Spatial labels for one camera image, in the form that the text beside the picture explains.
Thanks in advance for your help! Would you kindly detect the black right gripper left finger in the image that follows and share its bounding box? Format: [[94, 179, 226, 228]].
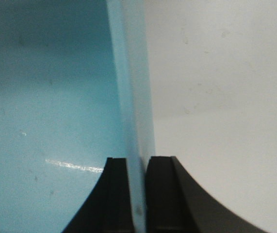
[[63, 158, 134, 233]]

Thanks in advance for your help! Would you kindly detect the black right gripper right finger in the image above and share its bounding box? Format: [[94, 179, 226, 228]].
[[145, 156, 263, 233]]

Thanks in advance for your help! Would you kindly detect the light blue plastic box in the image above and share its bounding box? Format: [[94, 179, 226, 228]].
[[0, 0, 155, 233]]

